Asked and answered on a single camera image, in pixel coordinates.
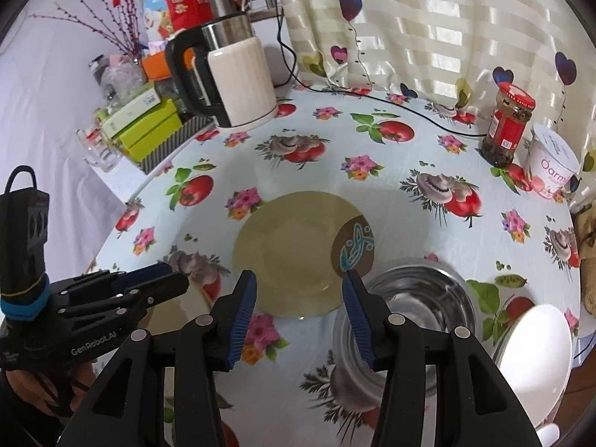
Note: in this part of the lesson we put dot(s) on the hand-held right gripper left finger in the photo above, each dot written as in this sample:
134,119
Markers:
242,316

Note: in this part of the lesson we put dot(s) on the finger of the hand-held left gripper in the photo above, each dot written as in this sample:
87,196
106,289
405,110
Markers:
160,288
144,274

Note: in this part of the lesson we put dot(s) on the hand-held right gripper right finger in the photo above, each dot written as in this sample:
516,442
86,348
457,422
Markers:
358,321

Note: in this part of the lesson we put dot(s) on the stainless steel bowl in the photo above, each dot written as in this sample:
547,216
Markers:
419,298

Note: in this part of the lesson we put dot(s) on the yellow-green patterned plate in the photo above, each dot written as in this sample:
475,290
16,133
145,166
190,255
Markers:
293,251

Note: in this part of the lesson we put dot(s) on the white ceramic bowl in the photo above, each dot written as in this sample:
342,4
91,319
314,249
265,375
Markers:
549,434
535,363

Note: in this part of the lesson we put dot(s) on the person's left hand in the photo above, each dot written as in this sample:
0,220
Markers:
23,391

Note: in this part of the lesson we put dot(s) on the glass mug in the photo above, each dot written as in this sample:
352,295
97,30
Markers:
100,151

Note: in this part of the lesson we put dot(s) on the striped tray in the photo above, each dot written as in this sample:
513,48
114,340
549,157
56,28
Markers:
177,142

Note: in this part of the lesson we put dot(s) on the fruit printed tablecloth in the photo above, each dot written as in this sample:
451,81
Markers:
326,172

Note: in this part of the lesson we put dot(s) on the white and green box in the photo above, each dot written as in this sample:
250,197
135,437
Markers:
135,105

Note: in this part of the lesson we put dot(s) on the clear plastic bag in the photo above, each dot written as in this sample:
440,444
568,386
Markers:
118,77

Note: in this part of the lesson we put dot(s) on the orange box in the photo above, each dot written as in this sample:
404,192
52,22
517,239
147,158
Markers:
156,67

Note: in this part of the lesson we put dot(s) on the white electric kettle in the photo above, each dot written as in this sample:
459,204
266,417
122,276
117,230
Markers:
237,79

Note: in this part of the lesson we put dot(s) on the brown cloth bag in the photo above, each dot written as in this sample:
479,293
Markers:
587,237

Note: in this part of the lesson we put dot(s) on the red lid sauce jar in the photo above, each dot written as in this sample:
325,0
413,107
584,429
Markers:
507,125

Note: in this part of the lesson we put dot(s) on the white yogurt cup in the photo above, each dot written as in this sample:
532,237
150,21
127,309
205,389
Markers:
552,167

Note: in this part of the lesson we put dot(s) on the red flower branches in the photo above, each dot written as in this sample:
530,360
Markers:
111,23

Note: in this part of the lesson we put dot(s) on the colourful cartoon carton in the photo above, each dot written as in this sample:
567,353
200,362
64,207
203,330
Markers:
156,9

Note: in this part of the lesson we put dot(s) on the heart printed striped curtain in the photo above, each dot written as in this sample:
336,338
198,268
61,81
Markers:
419,23

